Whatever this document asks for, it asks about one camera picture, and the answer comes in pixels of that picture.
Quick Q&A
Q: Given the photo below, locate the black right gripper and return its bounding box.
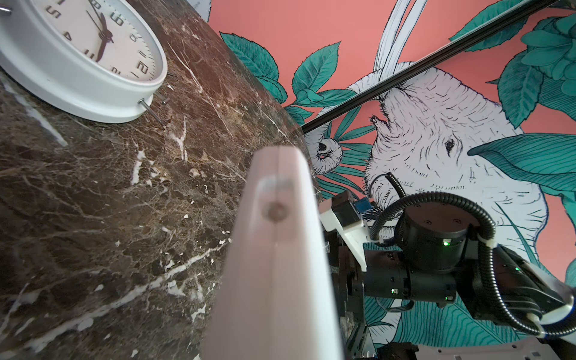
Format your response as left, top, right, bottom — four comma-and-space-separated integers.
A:
330, 245, 457, 359

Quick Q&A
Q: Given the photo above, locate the white remote control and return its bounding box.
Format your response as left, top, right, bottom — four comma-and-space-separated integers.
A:
201, 146, 345, 359

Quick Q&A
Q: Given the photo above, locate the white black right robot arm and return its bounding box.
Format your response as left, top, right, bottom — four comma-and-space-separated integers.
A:
319, 192, 575, 356

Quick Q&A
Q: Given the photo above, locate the white round alarm clock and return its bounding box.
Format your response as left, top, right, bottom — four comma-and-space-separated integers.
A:
1, 0, 167, 124

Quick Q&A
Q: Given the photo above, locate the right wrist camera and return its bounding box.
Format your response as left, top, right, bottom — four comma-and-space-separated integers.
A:
319, 190, 370, 272

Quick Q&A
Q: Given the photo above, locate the black right frame post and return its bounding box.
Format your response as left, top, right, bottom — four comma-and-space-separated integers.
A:
301, 0, 555, 134

